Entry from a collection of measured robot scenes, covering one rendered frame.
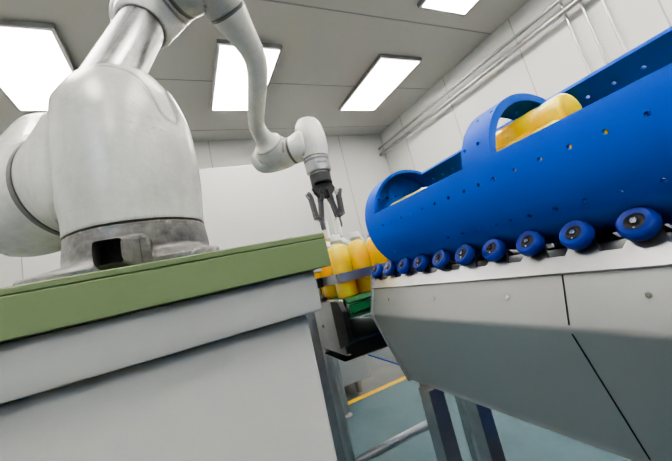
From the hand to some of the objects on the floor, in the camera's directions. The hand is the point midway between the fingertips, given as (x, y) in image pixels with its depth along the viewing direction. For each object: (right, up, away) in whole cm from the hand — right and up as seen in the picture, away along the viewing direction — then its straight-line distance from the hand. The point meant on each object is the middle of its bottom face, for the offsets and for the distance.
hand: (332, 229), depth 112 cm
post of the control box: (+12, -112, -18) cm, 114 cm away
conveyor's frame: (+13, -125, +53) cm, 136 cm away
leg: (+54, -100, -27) cm, 117 cm away
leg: (+42, -102, -33) cm, 115 cm away
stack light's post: (+63, -108, +25) cm, 127 cm away
